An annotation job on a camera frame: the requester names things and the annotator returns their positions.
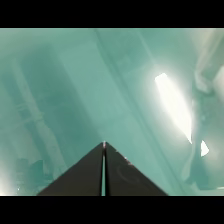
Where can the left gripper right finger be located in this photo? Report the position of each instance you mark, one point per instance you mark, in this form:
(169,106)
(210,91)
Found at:
(128,178)

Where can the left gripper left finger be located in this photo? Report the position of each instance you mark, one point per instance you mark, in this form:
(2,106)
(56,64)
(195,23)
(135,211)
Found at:
(83,178)

